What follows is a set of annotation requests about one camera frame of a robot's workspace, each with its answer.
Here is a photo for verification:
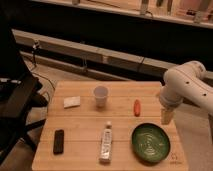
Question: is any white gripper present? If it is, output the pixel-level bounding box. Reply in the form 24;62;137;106
159;86;183;125

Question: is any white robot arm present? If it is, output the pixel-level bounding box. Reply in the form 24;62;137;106
159;61;213;125

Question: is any green ceramic bowl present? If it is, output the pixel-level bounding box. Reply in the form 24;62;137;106
131;123;171;163

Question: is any orange carrot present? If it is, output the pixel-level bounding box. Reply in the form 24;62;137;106
134;100;141;117

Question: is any white tube with cap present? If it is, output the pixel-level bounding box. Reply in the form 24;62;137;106
99;121;112;163

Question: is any white sponge block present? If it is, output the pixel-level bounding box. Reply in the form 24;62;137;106
64;96;80;108

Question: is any black remote control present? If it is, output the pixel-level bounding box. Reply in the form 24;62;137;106
53;130;64;154

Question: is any black chair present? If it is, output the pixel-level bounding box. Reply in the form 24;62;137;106
0;6;48;166

